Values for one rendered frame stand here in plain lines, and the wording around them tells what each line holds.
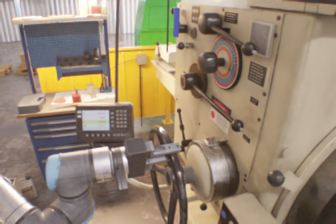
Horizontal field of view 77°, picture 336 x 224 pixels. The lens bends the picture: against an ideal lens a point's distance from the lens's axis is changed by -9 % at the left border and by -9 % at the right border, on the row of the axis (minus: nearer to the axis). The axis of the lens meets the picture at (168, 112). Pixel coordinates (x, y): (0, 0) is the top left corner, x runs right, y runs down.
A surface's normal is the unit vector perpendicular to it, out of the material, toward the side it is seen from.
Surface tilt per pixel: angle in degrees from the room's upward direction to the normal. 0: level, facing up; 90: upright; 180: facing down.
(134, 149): 21
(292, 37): 90
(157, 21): 84
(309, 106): 90
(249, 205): 0
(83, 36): 90
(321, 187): 62
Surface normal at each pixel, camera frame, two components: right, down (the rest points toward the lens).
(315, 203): -0.90, -0.14
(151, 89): 0.32, 0.44
